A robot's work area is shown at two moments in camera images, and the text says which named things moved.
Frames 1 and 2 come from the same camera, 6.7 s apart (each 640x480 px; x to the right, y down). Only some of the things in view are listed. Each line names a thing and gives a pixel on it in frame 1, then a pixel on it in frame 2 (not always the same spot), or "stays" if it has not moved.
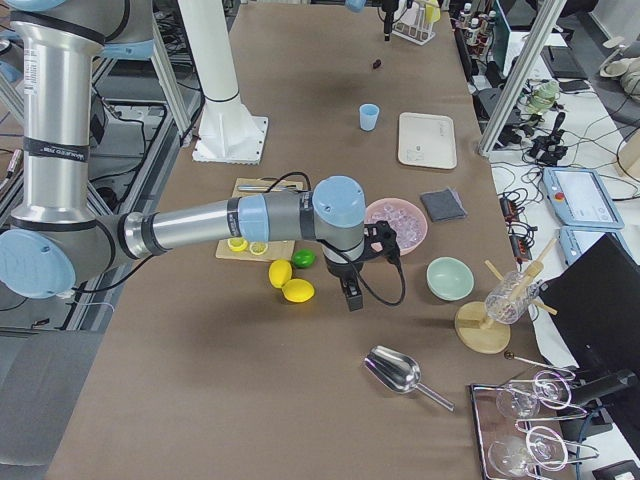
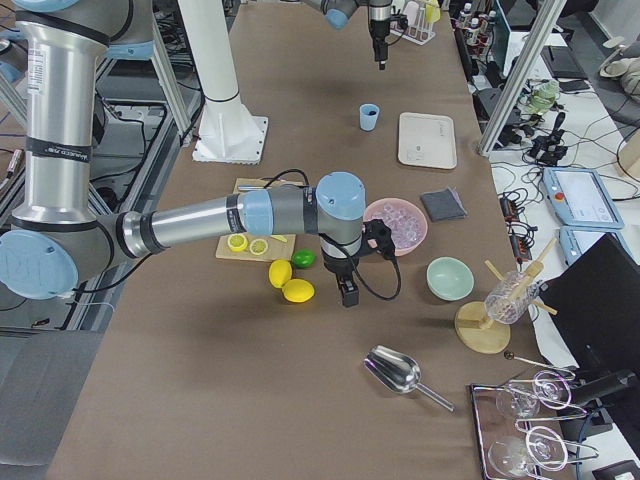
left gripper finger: x=388 y=26 -> x=383 y=54
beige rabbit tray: x=426 y=140 stays
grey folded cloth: x=442 y=205 stays
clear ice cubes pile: x=406 y=220 stays
